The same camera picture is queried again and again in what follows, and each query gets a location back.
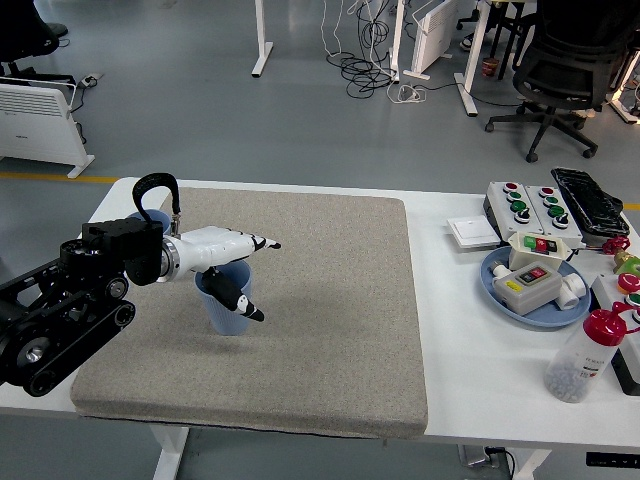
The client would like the white emergency stop button box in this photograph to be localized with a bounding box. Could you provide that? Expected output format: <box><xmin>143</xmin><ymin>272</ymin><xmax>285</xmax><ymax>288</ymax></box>
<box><xmin>591</xmin><ymin>272</ymin><xmax>640</xmax><ymax>396</ymax></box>

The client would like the blue plate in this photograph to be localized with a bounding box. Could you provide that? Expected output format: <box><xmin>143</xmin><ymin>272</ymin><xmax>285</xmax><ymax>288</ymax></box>
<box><xmin>480</xmin><ymin>248</ymin><xmax>593</xmax><ymax>330</ymax></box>

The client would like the white hanging cable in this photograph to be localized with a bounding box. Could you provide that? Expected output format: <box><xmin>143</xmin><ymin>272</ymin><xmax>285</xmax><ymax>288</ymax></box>
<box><xmin>319</xmin><ymin>0</ymin><xmax>346</xmax><ymax>56</ymax></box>

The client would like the black mesh office chair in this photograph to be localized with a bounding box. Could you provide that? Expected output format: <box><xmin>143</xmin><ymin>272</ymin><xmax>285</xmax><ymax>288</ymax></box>
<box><xmin>484</xmin><ymin>0</ymin><xmax>640</xmax><ymax>164</ymax></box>

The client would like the white plastic pipe fitting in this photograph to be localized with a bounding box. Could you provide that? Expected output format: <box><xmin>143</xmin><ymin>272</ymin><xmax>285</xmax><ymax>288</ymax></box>
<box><xmin>557</xmin><ymin>272</ymin><xmax>587</xmax><ymax>312</ymax></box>

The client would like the black table height control panel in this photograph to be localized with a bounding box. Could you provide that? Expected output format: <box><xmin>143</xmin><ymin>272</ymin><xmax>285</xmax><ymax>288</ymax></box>
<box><xmin>585</xmin><ymin>452</ymin><xmax>640</xmax><ymax>467</ymax></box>

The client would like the grey red-black button switch box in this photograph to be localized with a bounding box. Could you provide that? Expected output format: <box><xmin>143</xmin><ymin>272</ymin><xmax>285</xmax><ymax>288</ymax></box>
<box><xmin>493</xmin><ymin>263</ymin><xmax>564</xmax><ymax>317</ymax></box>

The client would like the grey-brown mat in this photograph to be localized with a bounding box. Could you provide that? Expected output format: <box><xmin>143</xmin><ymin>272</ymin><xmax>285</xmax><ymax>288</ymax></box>
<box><xmin>70</xmin><ymin>187</ymin><xmax>430</xmax><ymax>441</ymax></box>

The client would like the white panel heater with handle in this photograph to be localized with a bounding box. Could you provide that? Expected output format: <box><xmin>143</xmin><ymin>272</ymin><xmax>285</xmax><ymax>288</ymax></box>
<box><xmin>0</xmin><ymin>77</ymin><xmax>96</xmax><ymax>180</ymax></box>

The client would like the black floor cable bundle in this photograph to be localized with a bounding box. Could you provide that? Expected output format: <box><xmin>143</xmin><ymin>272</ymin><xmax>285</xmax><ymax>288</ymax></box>
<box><xmin>327</xmin><ymin>0</ymin><xmax>401</xmax><ymax>99</ymax></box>

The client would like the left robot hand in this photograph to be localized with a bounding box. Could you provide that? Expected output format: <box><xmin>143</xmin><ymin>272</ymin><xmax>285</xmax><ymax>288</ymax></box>
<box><xmin>172</xmin><ymin>225</ymin><xmax>283</xmax><ymax>325</ymax></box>

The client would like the white four-button control box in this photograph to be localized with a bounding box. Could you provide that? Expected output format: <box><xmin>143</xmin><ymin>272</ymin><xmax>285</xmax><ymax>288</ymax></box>
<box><xmin>522</xmin><ymin>185</ymin><xmax>584</xmax><ymax>250</ymax></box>
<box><xmin>487</xmin><ymin>181</ymin><xmax>544</xmax><ymax>241</ymax></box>

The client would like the black plastic tray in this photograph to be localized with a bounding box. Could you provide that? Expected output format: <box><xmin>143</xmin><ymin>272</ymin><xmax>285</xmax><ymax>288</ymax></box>
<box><xmin>551</xmin><ymin>167</ymin><xmax>632</xmax><ymax>236</ymax></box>

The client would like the white table leg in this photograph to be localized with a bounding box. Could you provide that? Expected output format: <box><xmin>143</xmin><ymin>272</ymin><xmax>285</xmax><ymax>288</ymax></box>
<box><xmin>152</xmin><ymin>424</ymin><xmax>191</xmax><ymax>480</ymax></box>
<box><xmin>514</xmin><ymin>447</ymin><xmax>554</xmax><ymax>480</ymax></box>

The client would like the blue ribbed cup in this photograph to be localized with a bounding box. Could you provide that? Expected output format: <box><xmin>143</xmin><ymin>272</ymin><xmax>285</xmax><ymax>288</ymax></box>
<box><xmin>193</xmin><ymin>259</ymin><xmax>254</xmax><ymax>336</ymax></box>
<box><xmin>127</xmin><ymin>209</ymin><xmax>170</xmax><ymax>236</ymax></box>

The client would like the white wall switch plate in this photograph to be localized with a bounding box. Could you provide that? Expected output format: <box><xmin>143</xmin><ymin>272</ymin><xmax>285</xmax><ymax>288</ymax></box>
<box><xmin>446</xmin><ymin>215</ymin><xmax>501</xmax><ymax>251</ymax></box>

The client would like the white cable with power strip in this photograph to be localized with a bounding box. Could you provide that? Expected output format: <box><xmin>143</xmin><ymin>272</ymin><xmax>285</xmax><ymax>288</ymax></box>
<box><xmin>387</xmin><ymin>82</ymin><xmax>429</xmax><ymax>106</ymax></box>

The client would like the white green-red button switch box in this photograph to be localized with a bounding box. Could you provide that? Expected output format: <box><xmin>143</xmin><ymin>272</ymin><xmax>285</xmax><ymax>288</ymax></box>
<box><xmin>508</xmin><ymin>232</ymin><xmax>579</xmax><ymax>274</ymax></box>

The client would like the clear bottle with red cap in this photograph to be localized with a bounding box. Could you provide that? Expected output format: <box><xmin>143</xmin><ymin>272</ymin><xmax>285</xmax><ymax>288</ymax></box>
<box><xmin>544</xmin><ymin>304</ymin><xmax>632</xmax><ymax>404</ymax></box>

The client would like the brass valve with red handle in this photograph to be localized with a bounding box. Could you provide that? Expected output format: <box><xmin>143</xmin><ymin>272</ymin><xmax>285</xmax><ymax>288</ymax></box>
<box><xmin>602</xmin><ymin>237</ymin><xmax>634</xmax><ymax>274</ymax></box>

